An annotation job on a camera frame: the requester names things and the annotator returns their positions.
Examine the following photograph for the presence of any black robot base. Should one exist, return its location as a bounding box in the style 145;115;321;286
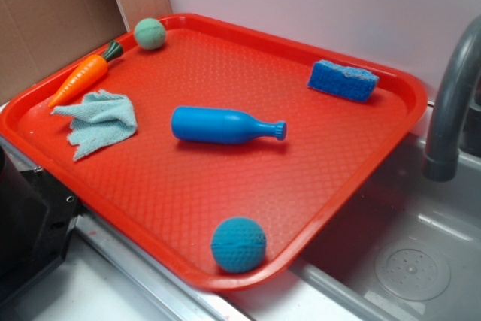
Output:
1;150;78;304

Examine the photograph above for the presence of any blue dimpled ball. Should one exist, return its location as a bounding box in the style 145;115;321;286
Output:
210;217;267;274

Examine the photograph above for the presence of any green ball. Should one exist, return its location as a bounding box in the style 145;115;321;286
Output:
134;18;166;50

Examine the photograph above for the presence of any red plastic tray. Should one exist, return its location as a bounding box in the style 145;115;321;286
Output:
1;14;428;291

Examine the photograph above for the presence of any blue plastic bottle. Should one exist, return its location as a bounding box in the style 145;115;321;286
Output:
171;106;287;144

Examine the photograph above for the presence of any blue sponge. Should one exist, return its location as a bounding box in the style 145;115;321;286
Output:
307;60;380;102

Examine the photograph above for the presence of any light blue cloth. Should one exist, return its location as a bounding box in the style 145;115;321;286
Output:
52;90;138;162

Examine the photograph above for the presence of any orange toy carrot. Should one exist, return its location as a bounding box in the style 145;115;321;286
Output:
48;41;123;108

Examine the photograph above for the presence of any grey sink basin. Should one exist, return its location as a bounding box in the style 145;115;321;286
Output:
228;136;480;320

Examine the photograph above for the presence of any grey faucet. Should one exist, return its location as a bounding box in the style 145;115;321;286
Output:
422;17;480;182

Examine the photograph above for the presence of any brown cardboard panel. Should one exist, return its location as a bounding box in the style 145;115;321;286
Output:
1;0;171;103

